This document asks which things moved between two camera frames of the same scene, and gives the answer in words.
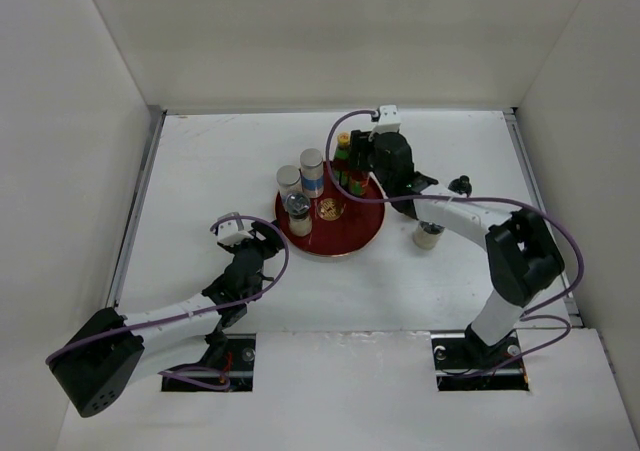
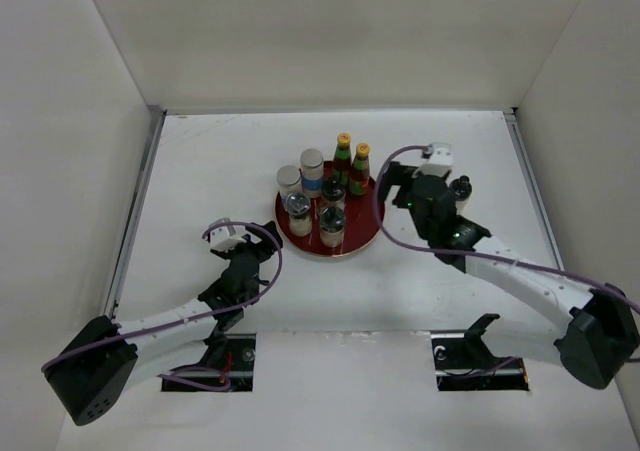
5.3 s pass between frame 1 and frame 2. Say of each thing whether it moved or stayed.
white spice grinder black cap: moved
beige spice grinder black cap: moved
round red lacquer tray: stayed
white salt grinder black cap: stayed
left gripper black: stayed
